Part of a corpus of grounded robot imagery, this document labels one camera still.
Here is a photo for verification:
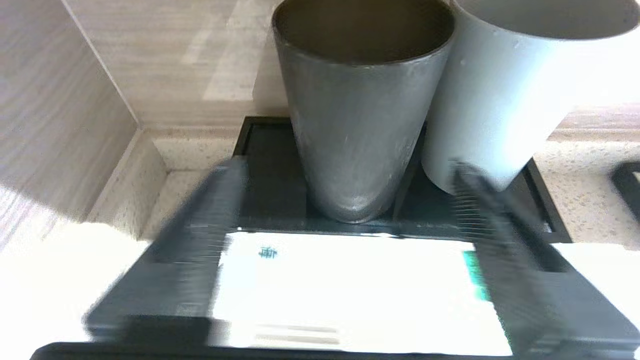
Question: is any white cup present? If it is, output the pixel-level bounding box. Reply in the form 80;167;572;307
421;0;640;196

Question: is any long clear packet green label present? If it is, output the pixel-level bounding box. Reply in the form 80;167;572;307
209;230;506;357

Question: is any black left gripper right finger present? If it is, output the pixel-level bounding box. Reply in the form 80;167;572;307
449;160;640;358

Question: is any dark metal cup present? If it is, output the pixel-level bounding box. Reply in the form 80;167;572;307
271;0;456;224

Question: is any black square soap dish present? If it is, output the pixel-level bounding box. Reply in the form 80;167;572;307
612;162;640;221

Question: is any black amenity tray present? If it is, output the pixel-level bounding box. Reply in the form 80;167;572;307
234;116;572;244

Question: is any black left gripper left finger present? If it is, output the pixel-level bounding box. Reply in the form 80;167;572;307
84;157;249;346

